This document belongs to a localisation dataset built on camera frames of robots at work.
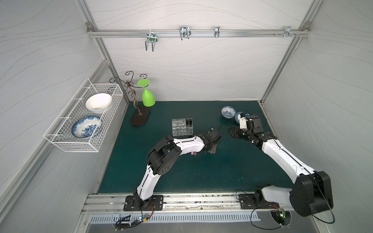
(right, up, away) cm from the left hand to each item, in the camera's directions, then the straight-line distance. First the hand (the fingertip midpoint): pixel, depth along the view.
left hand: (213, 148), depth 93 cm
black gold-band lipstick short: (-17, +16, +6) cm, 25 cm away
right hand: (+11, +13, -7) cm, 18 cm away
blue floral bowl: (+15, +24, +19) cm, 34 cm away
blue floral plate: (-62, +16, -28) cm, 70 cm away
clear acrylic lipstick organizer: (-21, +13, +9) cm, 26 cm away
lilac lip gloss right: (-14, -2, -2) cm, 14 cm away
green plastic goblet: (-43, +32, 0) cm, 53 cm away
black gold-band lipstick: (-15, +17, +6) cm, 23 cm away
